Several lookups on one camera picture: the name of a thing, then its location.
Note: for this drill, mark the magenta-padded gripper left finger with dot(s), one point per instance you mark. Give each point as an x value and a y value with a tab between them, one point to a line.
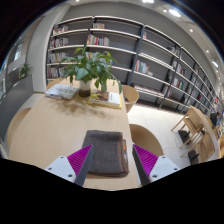
80	160

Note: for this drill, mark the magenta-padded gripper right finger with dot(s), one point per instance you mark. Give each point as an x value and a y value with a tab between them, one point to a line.
146	160

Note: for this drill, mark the zigzag-patterned brown towel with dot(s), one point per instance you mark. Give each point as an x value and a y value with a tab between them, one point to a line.
106	153

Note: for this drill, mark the round-backed wooden chair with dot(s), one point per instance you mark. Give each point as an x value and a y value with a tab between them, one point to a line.
53	83
131	95
146	140

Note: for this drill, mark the yellow-covered book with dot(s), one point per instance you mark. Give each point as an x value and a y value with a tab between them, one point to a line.
105	98

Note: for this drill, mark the white open magazine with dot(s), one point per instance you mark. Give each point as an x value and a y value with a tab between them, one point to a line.
61	91

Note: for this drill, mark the green potted plant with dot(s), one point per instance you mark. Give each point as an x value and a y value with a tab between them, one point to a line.
88	70

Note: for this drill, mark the small green plant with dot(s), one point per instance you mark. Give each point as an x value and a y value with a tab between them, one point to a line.
25	70

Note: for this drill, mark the grey bookshelf unit with books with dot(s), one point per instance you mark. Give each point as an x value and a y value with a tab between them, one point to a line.
150	53

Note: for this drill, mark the group of ceiling lights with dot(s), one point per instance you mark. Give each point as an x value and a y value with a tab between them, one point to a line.
174	12

